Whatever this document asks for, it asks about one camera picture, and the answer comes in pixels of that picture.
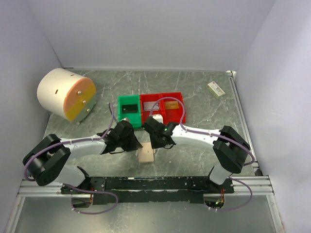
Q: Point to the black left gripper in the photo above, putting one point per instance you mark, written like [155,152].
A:
[135,143]

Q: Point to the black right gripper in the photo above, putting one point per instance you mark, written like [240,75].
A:
[155,145]

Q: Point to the tan card holder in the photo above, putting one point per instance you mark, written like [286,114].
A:
[146,153]

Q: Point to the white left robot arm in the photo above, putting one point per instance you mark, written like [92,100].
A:
[46,162]

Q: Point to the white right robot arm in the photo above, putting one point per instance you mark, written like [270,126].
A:
[229,147]

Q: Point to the black credit card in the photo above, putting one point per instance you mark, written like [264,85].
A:
[129,108]

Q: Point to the silver credit card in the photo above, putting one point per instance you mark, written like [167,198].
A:
[149,105]

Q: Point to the orange credit card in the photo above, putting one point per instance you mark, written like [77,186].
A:
[171,105]

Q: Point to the green plastic bin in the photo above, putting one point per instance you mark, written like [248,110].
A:
[134,119]

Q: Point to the small white cardboard box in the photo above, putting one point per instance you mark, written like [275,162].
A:
[215,90]

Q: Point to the white cylinder with orange face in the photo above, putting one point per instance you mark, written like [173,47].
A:
[67,94]

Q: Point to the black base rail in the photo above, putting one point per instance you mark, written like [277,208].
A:
[158,189]

